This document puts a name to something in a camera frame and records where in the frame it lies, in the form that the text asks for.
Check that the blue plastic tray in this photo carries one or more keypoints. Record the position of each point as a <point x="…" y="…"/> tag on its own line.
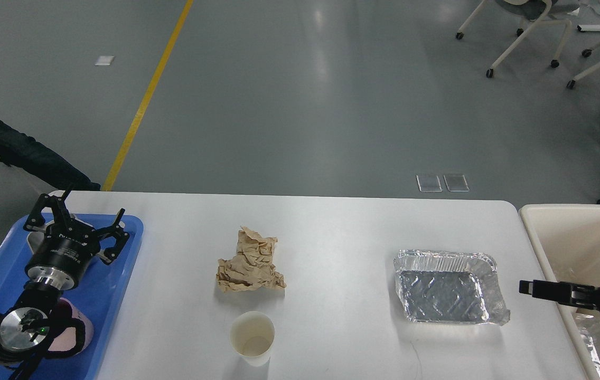
<point x="98" y="296"/>

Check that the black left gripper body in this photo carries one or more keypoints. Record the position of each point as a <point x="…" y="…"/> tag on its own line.
<point x="62" y="261"/>

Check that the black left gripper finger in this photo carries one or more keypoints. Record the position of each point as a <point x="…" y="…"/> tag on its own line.
<point x="116" y="231"/>
<point x="63" y="224"/>

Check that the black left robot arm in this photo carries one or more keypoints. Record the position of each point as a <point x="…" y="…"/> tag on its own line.
<point x="42" y="324"/>

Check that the white paper cup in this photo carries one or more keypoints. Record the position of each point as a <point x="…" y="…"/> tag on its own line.
<point x="252" y="335"/>

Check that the white floor tag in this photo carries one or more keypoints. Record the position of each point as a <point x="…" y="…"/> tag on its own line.
<point x="104" y="60"/>

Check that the stainless steel rectangular container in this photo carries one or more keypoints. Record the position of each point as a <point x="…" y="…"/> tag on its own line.
<point x="36" y="238"/>

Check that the person in beige sweater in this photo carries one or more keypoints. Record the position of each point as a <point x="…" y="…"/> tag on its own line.
<point x="23" y="151"/>

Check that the floor socket plate left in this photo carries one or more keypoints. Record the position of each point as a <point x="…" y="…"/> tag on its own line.
<point x="429" y="183"/>

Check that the pink plastic mug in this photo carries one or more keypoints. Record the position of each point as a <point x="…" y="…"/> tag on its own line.
<point x="73" y="330"/>

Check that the floor socket plate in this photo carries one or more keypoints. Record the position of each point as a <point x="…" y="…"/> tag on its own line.
<point x="456" y="183"/>
<point x="429" y="183"/>

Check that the white office chair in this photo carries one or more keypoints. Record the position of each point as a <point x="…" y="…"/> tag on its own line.
<point x="534" y="14"/>

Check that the floor socket plate right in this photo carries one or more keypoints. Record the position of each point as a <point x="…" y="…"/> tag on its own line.
<point x="456" y="183"/>

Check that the beige plastic bin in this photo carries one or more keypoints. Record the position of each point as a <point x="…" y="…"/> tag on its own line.
<point x="566" y="241"/>

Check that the crumpled brown paper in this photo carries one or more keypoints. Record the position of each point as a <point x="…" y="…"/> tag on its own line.
<point x="252" y="267"/>

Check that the aluminium foil tray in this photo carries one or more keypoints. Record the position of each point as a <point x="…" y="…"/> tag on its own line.
<point x="452" y="288"/>

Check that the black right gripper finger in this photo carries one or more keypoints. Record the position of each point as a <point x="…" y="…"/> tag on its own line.
<point x="563" y="293"/>

